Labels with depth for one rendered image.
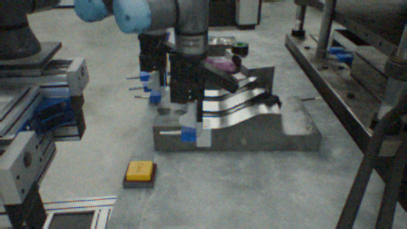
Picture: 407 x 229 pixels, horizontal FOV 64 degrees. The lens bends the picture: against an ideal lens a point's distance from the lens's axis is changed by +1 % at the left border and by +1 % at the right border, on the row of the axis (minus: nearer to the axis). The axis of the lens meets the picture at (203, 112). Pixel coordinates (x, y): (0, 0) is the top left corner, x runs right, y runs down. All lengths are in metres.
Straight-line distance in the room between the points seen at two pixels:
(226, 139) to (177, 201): 0.25
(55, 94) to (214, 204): 0.66
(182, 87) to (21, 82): 0.62
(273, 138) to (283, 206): 0.23
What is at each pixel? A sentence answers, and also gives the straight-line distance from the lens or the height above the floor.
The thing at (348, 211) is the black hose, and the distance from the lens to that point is 0.81.
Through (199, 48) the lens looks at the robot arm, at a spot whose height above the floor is 1.17.
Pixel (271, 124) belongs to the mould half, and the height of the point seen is 0.89.
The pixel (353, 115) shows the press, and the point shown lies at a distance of 1.33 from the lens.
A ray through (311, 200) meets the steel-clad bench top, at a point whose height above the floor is 0.80.
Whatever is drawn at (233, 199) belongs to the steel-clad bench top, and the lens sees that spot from 0.84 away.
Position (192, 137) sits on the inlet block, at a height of 0.93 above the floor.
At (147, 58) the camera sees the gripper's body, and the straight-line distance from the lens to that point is 1.03.
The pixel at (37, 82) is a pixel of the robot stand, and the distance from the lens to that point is 1.18.
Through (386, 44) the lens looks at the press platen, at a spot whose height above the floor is 1.03.
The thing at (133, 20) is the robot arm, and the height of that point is 1.24.
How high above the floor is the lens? 1.38
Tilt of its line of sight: 29 degrees down
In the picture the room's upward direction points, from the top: straight up
